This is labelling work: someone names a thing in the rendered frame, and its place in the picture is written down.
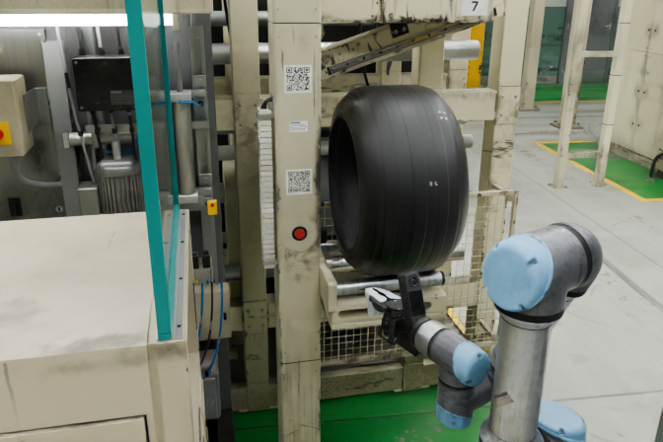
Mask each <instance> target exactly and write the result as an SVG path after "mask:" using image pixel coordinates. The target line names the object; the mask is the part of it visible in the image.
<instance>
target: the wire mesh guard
mask: <svg viewBox="0 0 663 442"><path fill-rule="evenodd" d="M519 191H520V190H519V189H518V188H517V189H503V190H488V191H473V192H470V193H469V197H476V198H477V200H478V197H482V196H483V203H484V197H485V196H490V204H491V197H492V196H497V195H498V196H499V195H505V197H506V195H511V194H515V196H514V201H512V204H511V205H512V207H511V216H510V219H503V218H502V219H501V220H502V225H503V220H510V225H509V226H502V227H509V233H502V227H501V234H508V237H510V236H513V235H514V232H515V223H516V215H517V206H518V197H519ZM324 207H331V202H330V201H324V202H321V208H324ZM484 207H489V213H486V214H496V215H497V208H496V213H490V207H494V206H482V213H483V208H484ZM449 279H455V288H456V285H462V287H463V279H462V284H456V278H448V285H446V286H448V288H449V286H453V285H449ZM472 290H475V296H476V290H478V289H472ZM462 291H468V297H475V296H469V291H470V290H469V289H468V290H461V297H458V298H461V299H462V298H465V297H462ZM497 313H499V312H497ZM500 318H501V314H500V313H499V322H498V325H494V326H498V331H495V332H497V335H499V327H500ZM325 319H326V318H325V312H324V324H323V325H322V326H324V331H321V332H323V333H324V338H321V339H323V340H324V344H322V345H323V346H324V351H321V352H323V353H324V357H323V358H324V360H323V361H321V367H323V366H332V365H339V364H347V363H355V362H363V361H371V360H379V359H388V358H396V357H404V356H412V354H411V353H409V352H408V351H406V350H405V351H397V352H389V350H394V349H389V350H388V353H382V351H387V350H382V348H381V353H380V354H375V352H379V351H375V343H374V345H369V346H374V351H372V352H374V354H372V355H368V353H370V352H368V340H371V339H368V337H367V339H365V340H367V346H361V341H363V340H361V335H362V334H367V333H361V329H362V327H360V328H356V329H360V340H356V341H360V353H356V354H362V353H361V347H367V352H364V353H367V355H364V356H355V357H353V355H354V354H347V355H352V357H347V358H346V349H350V348H346V338H345V342H339V338H340V336H339V331H344V330H338V336H335V337H338V349H336V350H338V359H332V357H337V356H332V353H331V360H325V358H329V357H325V345H328V344H325V332H326V331H325V326H328V325H325ZM466 323H472V326H473V319H472V321H471V322H465V328H464V329H459V324H462V323H456V324H458V332H459V330H465V329H466ZM488 338H489V340H487V341H478V336H477V339H470V341H471V340H476V341H477V342H474V344H476V345H477V346H478V347H484V346H492V345H496V344H497V341H494V342H491V340H490V339H491V338H492V337H488ZM340 343H345V348H344V349H345V355H339V351H340V350H341V349H339V344H340ZM339 356H345V358H339Z"/></svg>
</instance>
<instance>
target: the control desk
mask: <svg viewBox="0 0 663 442"><path fill-rule="evenodd" d="M0 442H208V428H207V424H206V418H205V405H204V392H203V379H201V370H200V357H199V343H198V330H197V316H196V304H195V290H194V277H193V263H192V250H191V236H190V224H189V210H188V209H180V218H179V234H178V251H177V268H176V285H175V302H174V318H173V335H172V339H168V340H158V331H157V321H156V311H155V301H154V291H153V281H152V271H151V261H150V252H149V242H148V231H147V221H146V212H133V213H118V214H104V215H89V216H73V217H58V218H43V219H29V220H14V221H0Z"/></svg>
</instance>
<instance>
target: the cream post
mask: <svg viewBox="0 0 663 442"><path fill-rule="evenodd" d="M321 15H322V0H267V19H268V21H267V22H268V61H269V97H271V93H272V94H273V95H274V105H273V104H272V102H270V109H271V110H273V111H274V118H272V119H271V139H272V142H271V144H272V148H271V149H272V154H271V155H272V159H271V160H272V177H273V181H272V182H273V186H275V189H276V192H274V193H273V215H274V217H273V219H274V223H273V224H274V228H273V229H274V250H275V252H276V255H277V260H278V265H276V266H275V268H274V289H275V327H276V366H277V403H278V442H321V420H320V411H321V410H320V397H321V294H320V266H321ZM284 65H312V93H291V94H284ZM289 121H308V131H303V132H290V125H289ZM299 169H312V193H306V194H291V195H286V170H299ZM297 229H303V230H304V232H305V236H304V237H303V238H302V239H297V238H296V237H295V231H296V230H297Z"/></svg>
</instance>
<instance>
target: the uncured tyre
mask: <svg viewBox="0 0 663 442"><path fill-rule="evenodd" d="M380 104H404V105H380ZM436 110H442V111H446V113H447V115H448V118H449V120H450V121H446V120H440V119H439V116H438V113H437V111H436ZM429 179H439V188H428V180H429ZM329 189H330V200H331V215H332V221H333V225H334V230H335V234H336V238H337V242H338V245H339V248H340V251H341V253H342V255H343V257H344V259H345V260H346V262H347V263H348V264H350V265H351V266H352V267H353V268H355V269H356V270H357V271H358V272H360V273H361V274H363V275H368V276H374V277H376V276H387V275H398V274H400V273H404V272H410V271H417V272H427V271H430V270H433V269H435V268H438V267H440V266H441V265H443V264H444V263H445V262H446V260H447V259H448V258H449V257H450V255H451V254H452V253H453V251H454V250H455V249H456V248H457V247H458V245H459V243H460V241H461V239H462V236H463V233H464V230H465V226H466V221H467V215H468V208H469V193H470V182H469V167H468V158H467V152H466V147H465V142H464V138H463V134H462V131H461V128H460V125H459V123H458V121H457V119H456V117H455V115H454V113H453V111H452V110H451V108H450V107H449V106H448V105H447V103H446V102H445V101H444V100H443V99H442V98H441V97H440V96H439V95H438V94H437V93H436V92H435V91H433V90H432V89H430V88H427V87H424V86H420V85H383V86H362V87H358V88H355V89H352V90H350V91H349V92H348V93H347V94H346V95H345V96H344V97H343V98H342V99H341V100H340V102H339V103H338V104H337V105H336V107H335V109H334V112H333V115H332V119H331V130H330V139H329Z"/></svg>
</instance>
